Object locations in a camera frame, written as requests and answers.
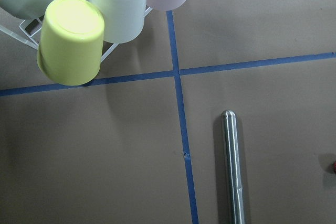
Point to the yellow-green upturned cup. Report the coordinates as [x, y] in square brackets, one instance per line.
[71, 42]

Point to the white wire cup rack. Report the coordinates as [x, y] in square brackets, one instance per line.
[25, 31]

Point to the white upturned cup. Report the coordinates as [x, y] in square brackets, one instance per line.
[124, 19]

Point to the red strawberry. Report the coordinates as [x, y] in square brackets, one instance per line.
[334, 167]

